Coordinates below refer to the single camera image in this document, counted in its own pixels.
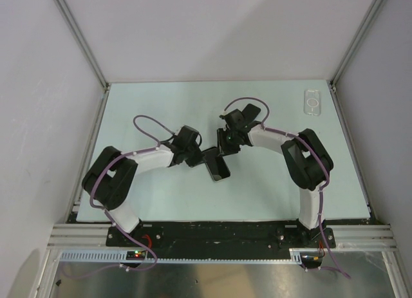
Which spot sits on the aluminium frame rail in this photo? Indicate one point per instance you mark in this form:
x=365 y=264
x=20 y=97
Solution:
x=364 y=238

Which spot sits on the dark blue smartphone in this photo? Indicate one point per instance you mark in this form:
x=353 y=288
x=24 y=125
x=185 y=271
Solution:
x=250 y=113

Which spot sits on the aluminium corner post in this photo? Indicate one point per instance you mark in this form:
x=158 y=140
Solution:
x=73 y=26
x=365 y=26

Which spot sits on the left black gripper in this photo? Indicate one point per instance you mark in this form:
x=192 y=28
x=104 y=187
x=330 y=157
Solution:
x=198 y=158

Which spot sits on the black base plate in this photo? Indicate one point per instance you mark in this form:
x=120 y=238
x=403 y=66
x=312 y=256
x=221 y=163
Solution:
x=219 y=240

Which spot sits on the black smartphone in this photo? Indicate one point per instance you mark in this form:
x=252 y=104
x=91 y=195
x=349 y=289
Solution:
x=217 y=166

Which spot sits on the right aluminium corner post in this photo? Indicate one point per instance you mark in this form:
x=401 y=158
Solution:
x=365 y=26

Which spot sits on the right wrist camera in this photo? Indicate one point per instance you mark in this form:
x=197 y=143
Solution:
x=235 y=120

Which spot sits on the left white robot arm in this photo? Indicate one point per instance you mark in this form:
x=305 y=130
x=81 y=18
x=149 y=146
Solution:
x=109 y=179

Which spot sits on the left aluminium corner post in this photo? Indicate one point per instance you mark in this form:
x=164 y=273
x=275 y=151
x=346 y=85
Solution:
x=73 y=26

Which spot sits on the clear phone case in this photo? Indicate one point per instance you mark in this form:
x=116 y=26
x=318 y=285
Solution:
x=312 y=102

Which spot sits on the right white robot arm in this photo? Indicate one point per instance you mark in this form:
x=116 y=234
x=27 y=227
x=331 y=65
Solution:
x=307 y=161

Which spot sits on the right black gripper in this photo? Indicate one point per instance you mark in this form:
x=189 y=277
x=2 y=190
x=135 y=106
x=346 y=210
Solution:
x=223 y=148

